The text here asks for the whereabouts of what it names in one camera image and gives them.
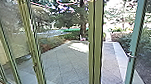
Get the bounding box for green garden hedge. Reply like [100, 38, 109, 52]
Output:
[117, 27, 151, 64]

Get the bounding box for large green tree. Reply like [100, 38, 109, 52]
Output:
[52, 0, 92, 39]

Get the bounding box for green framed glass door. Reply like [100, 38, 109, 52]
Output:
[0, 0, 151, 84]

